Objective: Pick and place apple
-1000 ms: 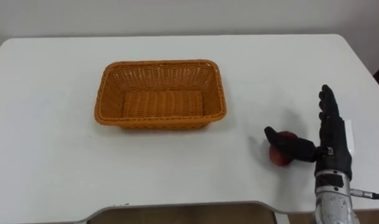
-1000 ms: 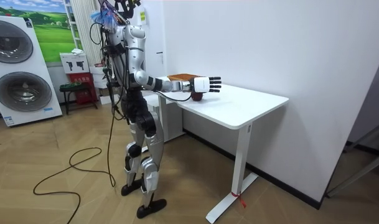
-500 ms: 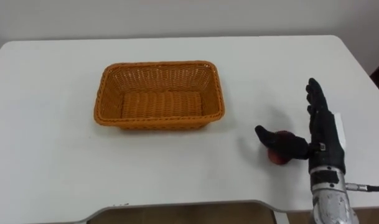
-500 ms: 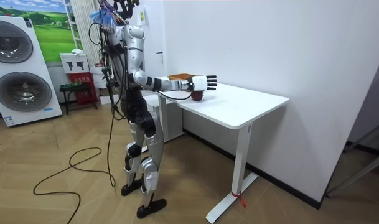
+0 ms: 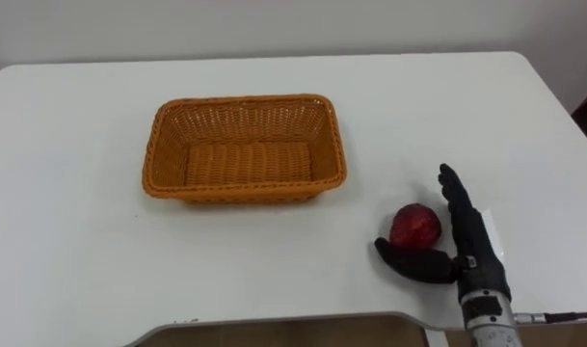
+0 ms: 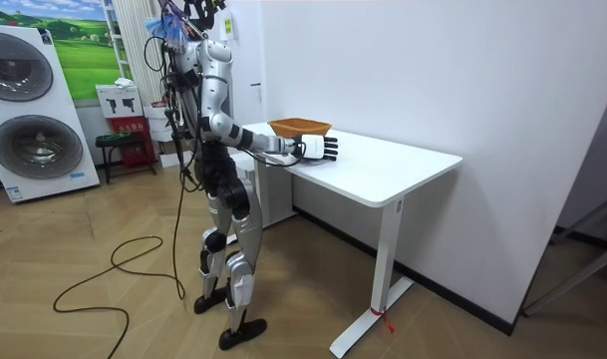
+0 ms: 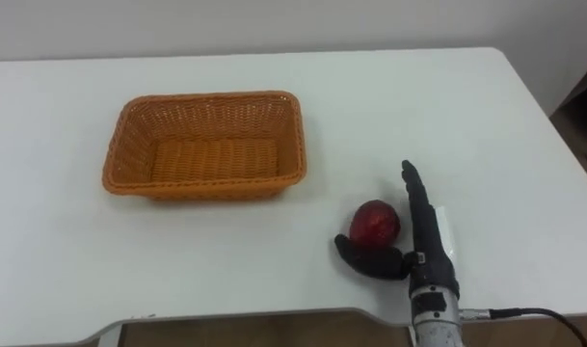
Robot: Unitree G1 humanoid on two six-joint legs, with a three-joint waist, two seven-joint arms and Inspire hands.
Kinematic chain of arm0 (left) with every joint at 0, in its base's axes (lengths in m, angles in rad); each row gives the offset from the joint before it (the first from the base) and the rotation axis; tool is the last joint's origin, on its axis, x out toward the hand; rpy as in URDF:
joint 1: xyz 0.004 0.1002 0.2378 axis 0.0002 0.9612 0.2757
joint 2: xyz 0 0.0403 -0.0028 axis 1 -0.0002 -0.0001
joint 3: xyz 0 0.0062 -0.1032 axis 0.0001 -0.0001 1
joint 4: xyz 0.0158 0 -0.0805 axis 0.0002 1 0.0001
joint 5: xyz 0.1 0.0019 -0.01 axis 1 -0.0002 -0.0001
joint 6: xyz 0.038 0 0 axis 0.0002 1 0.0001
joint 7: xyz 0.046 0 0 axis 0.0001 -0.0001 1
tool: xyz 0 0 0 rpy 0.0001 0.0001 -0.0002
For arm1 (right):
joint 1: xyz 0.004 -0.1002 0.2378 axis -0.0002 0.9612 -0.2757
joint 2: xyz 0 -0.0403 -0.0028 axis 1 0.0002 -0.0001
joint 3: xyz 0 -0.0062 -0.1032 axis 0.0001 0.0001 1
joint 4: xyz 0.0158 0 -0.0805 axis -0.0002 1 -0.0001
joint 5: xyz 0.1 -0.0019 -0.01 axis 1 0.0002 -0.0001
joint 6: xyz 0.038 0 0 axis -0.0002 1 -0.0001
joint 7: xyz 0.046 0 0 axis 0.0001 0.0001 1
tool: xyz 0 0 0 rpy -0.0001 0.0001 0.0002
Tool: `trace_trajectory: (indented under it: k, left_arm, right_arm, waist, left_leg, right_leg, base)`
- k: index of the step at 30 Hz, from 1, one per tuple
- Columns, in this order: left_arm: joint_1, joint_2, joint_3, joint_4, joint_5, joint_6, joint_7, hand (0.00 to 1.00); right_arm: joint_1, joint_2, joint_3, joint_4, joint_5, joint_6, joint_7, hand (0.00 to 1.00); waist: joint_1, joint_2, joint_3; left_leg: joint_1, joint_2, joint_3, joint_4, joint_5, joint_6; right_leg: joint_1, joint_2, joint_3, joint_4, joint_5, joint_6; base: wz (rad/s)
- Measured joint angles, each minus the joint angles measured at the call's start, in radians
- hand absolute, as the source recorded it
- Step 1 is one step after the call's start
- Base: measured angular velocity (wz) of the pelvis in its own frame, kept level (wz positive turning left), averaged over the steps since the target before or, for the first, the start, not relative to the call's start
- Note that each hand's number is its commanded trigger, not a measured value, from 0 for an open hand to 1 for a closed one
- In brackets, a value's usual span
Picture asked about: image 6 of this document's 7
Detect white low cabinet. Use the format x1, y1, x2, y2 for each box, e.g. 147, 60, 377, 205
229, 151, 297, 231

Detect cable bundle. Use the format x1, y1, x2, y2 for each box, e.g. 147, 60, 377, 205
145, 0, 190, 52

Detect green landscape wall poster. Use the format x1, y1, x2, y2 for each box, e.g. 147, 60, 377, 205
0, 0, 135, 102

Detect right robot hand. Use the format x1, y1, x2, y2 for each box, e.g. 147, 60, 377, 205
293, 133, 340, 163

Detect white desk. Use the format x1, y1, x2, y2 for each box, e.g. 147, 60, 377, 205
229, 122, 464, 359

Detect red box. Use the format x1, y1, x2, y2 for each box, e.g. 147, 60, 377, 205
108, 116, 157, 169

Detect grey metal frame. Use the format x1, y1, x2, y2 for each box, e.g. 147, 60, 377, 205
521, 186, 607, 318

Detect red strap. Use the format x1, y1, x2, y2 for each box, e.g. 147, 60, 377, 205
370, 306, 397, 335

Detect black stool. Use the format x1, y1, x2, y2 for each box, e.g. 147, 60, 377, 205
94, 131, 158, 185

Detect white washing machine tower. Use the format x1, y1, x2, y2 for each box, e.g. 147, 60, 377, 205
0, 23, 102, 204

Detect black floor cable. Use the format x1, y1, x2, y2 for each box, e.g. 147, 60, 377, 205
52, 164, 204, 359

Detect robot body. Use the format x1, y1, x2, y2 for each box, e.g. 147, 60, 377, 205
144, 0, 253, 220

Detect brown woven basket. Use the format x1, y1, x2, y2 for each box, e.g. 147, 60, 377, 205
267, 117, 334, 141

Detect white cardboard box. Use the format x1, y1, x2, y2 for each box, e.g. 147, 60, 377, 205
95, 83, 145, 120

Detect robot legs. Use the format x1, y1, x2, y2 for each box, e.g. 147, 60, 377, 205
192, 175, 268, 352

